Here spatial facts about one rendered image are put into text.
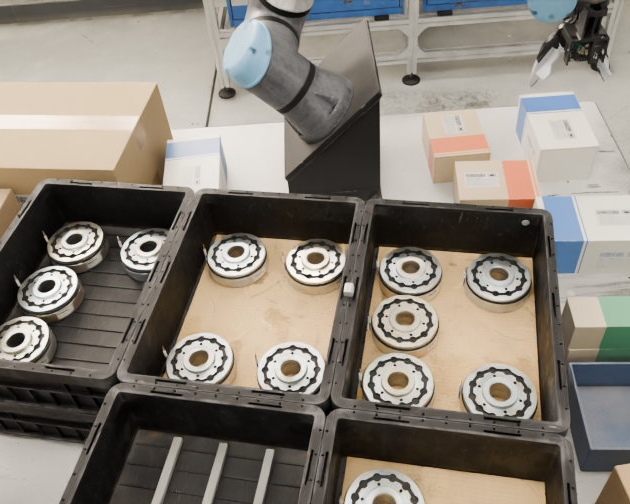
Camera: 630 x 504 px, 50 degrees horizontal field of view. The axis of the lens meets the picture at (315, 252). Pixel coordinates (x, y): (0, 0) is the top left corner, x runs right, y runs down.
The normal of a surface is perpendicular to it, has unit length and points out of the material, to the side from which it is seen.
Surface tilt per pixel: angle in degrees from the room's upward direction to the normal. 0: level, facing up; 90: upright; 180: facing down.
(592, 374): 90
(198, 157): 0
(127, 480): 0
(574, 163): 90
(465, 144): 0
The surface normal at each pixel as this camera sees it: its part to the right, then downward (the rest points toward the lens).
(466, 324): -0.07, -0.69
